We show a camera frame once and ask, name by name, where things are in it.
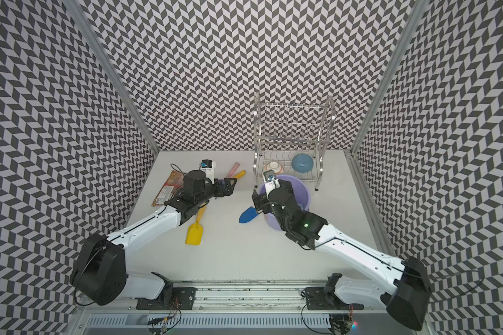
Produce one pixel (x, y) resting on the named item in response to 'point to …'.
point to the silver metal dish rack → (290, 139)
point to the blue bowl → (302, 162)
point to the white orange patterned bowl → (274, 166)
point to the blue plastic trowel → (248, 215)
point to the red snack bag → (174, 183)
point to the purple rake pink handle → (233, 169)
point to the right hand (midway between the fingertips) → (268, 189)
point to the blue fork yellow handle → (239, 175)
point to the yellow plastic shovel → (194, 234)
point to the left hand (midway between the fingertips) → (226, 181)
